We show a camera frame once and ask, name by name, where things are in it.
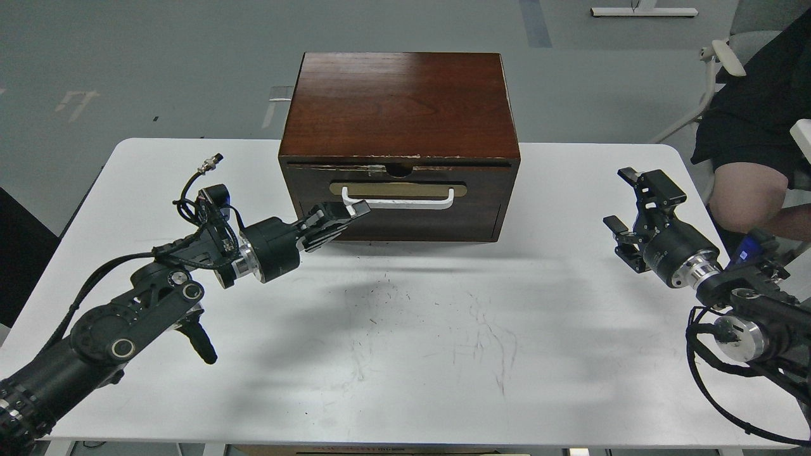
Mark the seated person in black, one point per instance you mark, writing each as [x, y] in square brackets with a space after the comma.
[745, 134]

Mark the wooden drawer with white handle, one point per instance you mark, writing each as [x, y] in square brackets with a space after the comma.
[432, 203]

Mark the dark wooden cabinet box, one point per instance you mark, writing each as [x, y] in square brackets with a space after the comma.
[400, 110]

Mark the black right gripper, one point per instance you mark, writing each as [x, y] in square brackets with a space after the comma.
[675, 251]

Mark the white office chair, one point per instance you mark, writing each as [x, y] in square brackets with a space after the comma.
[755, 23]

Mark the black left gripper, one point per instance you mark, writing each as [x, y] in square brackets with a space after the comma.
[270, 247]

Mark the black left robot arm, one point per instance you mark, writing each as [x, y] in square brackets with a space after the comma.
[126, 303]

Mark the white desk base bar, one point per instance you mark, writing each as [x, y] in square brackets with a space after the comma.
[644, 9]

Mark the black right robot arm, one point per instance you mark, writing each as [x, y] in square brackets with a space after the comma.
[760, 330]

